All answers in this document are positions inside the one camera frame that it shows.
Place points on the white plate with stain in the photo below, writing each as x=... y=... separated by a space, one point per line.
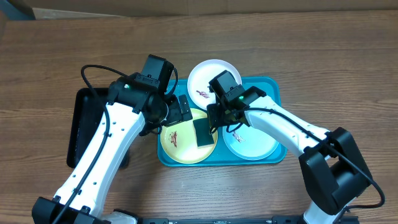
x=199 y=77

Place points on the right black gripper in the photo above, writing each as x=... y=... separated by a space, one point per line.
x=216 y=119

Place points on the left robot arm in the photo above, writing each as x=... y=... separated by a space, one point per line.
x=136 y=105

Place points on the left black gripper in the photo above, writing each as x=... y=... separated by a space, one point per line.
x=176 y=115

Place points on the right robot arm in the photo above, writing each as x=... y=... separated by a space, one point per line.
x=333 y=169

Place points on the black rectangular tray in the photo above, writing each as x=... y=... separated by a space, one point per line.
x=86 y=118

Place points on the teal plastic serving tray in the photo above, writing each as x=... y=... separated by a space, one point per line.
x=222 y=156

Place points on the yellow-green plate with stain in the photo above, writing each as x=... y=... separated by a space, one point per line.
x=177 y=145

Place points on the light blue plate with stain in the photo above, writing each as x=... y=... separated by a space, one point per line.
x=249 y=143

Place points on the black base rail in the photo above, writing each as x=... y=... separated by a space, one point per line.
x=291 y=219

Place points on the green and pink sponge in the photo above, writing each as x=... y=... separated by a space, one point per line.
x=203 y=136

